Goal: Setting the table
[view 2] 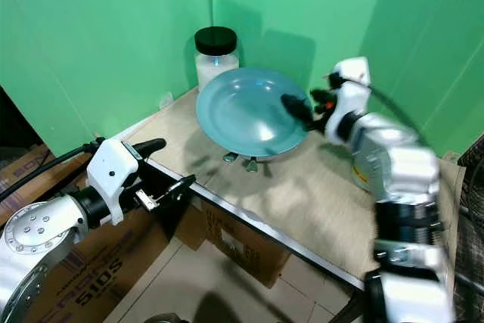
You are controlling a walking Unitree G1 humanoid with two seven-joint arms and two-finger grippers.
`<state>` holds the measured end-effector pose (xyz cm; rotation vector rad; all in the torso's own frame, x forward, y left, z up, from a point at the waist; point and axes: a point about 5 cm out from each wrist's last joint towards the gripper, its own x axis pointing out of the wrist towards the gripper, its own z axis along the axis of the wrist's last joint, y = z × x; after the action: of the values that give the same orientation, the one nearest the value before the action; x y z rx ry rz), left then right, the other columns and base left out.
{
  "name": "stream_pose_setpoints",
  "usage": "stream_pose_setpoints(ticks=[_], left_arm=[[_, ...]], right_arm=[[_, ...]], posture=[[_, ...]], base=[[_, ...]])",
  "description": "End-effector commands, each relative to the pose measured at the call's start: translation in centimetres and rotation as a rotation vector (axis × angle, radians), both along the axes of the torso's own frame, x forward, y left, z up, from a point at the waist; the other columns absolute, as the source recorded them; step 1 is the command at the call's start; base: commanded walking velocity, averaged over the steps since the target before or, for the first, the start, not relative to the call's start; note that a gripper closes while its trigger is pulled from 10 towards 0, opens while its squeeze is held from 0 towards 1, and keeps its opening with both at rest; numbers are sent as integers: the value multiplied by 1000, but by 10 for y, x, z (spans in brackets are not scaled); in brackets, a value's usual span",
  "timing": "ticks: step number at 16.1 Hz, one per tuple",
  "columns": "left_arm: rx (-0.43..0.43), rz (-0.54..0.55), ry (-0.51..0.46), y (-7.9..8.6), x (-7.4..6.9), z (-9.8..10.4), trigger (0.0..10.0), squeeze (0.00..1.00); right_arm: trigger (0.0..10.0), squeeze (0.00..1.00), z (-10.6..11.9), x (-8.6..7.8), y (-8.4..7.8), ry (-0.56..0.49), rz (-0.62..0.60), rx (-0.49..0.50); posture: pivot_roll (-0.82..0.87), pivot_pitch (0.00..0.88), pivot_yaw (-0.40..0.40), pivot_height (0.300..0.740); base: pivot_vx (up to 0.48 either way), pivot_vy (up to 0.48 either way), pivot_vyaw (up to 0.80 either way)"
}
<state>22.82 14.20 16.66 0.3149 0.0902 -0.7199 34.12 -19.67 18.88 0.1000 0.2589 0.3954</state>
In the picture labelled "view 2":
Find black table leg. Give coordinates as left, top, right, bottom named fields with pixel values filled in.
left=327, top=293, right=368, bottom=323

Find wide green backdrop panel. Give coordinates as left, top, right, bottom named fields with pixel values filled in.
left=0, top=0, right=213, bottom=159

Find dark patterned cloth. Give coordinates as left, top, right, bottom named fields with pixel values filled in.
left=452, top=132, right=484, bottom=323

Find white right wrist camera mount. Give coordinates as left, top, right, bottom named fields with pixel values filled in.
left=324, top=56, right=376, bottom=143

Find metal plate stand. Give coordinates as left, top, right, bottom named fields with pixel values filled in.
left=223, top=151, right=262, bottom=173

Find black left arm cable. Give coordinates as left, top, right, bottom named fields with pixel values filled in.
left=0, top=141, right=103, bottom=204

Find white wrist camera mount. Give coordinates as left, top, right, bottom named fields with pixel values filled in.
left=87, top=138, right=149, bottom=226
left=324, top=56, right=376, bottom=143

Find metal table edge rail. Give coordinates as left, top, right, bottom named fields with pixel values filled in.
left=142, top=155, right=368, bottom=292

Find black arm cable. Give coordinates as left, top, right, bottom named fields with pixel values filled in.
left=328, top=72, right=428, bottom=142
left=0, top=141, right=103, bottom=204

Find glass jar with black lid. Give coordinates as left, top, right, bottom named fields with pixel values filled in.
left=194, top=26, right=240, bottom=92

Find cardboard box with black print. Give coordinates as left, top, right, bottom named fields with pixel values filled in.
left=0, top=153, right=65, bottom=224

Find shadowed green backdrop panel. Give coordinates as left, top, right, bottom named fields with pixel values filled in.
left=209, top=0, right=484, bottom=159

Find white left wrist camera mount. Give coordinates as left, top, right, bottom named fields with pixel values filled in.
left=87, top=138, right=149, bottom=226

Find small brown cardboard box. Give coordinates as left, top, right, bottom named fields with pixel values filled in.
left=180, top=196, right=282, bottom=288

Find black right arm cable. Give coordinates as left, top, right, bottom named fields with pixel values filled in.
left=328, top=72, right=428, bottom=142

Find teal round plate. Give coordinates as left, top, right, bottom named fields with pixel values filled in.
left=195, top=67, right=315, bottom=157

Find grey robot foot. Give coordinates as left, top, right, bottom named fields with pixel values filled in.
left=142, top=312, right=191, bottom=323

